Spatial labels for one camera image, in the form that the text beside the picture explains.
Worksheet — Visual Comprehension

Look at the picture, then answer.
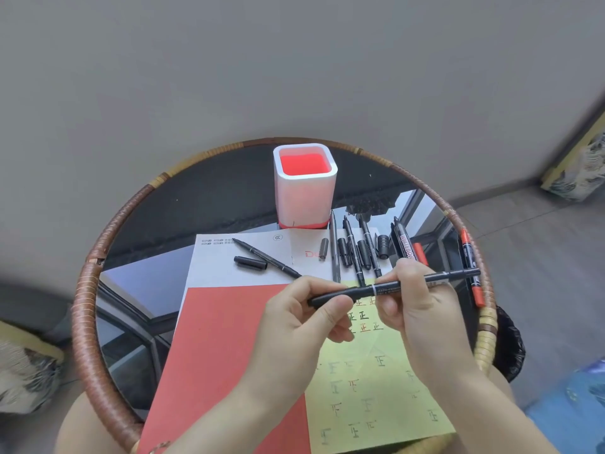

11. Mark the person's left hand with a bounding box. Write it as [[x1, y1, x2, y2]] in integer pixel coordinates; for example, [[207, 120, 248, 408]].
[[235, 275, 356, 399]]

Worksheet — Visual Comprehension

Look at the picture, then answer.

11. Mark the person's right hand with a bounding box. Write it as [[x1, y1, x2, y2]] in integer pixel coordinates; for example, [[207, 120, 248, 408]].
[[371, 258, 479, 381]]

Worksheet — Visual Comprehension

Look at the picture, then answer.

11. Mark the black fine marker pen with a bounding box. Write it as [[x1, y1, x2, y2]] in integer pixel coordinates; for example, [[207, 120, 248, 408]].
[[307, 268, 481, 309]]

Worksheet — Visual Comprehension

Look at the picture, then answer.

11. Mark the person's right forearm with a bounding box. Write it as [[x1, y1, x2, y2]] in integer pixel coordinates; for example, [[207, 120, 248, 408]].
[[423, 364, 564, 454]]

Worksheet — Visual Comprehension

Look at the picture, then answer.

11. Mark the person's left forearm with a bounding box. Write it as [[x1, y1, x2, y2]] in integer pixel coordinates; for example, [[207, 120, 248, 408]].
[[163, 375, 308, 454]]

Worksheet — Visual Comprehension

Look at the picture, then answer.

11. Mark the black uncapped thin pen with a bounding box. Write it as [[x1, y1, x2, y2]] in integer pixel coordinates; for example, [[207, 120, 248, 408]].
[[343, 216, 367, 287], [232, 238, 303, 279], [358, 214, 383, 279]]

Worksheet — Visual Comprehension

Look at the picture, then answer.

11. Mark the grey slim pen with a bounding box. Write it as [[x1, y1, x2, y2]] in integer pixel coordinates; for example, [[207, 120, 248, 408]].
[[329, 211, 342, 283]]

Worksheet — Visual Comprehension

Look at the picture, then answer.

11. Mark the black marker red label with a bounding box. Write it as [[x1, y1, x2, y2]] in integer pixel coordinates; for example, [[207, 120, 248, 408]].
[[390, 216, 420, 263]]

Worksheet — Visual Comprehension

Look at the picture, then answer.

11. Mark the yellow paper sheet with characters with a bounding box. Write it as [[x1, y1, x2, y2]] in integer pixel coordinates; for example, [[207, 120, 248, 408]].
[[302, 279, 457, 454]]

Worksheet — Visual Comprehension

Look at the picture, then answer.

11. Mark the red and black double marker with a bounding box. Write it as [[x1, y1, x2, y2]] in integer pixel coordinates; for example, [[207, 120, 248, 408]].
[[460, 228, 487, 308]]

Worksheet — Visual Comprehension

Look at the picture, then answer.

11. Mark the white pen holder red inside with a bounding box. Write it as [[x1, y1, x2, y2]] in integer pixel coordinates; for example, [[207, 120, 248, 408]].
[[273, 143, 338, 230]]

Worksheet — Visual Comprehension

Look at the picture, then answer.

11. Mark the white paper sheet red print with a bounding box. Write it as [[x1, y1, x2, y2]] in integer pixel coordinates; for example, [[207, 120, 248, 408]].
[[179, 227, 393, 327]]

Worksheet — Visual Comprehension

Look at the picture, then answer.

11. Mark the black plastic bag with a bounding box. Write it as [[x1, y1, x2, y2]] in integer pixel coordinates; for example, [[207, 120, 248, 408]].
[[493, 306, 526, 384]]

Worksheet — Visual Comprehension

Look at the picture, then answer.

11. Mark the person's right leg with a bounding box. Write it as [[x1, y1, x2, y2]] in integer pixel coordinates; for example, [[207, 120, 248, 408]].
[[483, 365, 518, 409]]

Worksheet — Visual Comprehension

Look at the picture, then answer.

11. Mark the person's leg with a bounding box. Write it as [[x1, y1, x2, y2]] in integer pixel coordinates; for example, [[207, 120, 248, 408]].
[[53, 391, 143, 454], [483, 365, 518, 409]]

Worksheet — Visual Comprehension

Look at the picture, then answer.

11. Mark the blue plastic bag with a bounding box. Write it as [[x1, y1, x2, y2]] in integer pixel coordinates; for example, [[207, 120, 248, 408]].
[[524, 358, 605, 454]]

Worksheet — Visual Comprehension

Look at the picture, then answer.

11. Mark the patterned yellow edged cushion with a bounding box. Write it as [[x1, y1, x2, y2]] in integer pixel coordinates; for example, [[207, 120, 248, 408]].
[[540, 111, 605, 202], [0, 320, 65, 415]]

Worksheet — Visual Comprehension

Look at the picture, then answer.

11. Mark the round rattan rimmed glass table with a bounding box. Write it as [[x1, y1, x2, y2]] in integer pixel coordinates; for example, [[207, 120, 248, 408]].
[[71, 137, 498, 454]]

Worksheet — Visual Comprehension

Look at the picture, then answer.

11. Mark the person's left leg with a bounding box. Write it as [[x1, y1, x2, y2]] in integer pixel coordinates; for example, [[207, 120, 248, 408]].
[[53, 391, 143, 454]]

